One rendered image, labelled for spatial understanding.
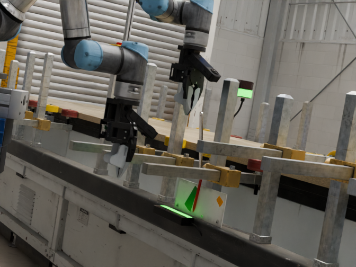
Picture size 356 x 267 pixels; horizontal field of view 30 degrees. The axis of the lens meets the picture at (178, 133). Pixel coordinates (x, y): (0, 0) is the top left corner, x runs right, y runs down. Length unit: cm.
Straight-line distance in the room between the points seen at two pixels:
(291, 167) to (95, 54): 58
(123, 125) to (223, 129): 38
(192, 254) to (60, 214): 151
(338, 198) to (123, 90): 61
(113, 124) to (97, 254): 152
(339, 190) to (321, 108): 998
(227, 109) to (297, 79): 1011
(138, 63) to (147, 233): 80
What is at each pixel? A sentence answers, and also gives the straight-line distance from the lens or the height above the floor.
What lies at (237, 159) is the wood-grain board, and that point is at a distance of 224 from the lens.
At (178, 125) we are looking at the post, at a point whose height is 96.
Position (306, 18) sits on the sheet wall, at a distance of 1229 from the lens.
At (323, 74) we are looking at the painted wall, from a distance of 1169.
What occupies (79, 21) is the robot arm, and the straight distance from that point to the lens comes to 182.
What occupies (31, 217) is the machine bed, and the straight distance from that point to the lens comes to 397.
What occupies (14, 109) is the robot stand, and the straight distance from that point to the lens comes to 213.
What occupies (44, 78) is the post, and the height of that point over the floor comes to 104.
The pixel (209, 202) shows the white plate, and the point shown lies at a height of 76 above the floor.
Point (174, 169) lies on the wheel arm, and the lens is 188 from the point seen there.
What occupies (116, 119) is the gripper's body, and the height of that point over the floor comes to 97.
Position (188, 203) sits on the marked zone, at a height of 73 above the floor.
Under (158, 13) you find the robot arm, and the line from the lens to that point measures 194.
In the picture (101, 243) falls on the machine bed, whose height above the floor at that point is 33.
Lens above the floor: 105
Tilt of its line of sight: 3 degrees down
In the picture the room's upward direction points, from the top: 9 degrees clockwise
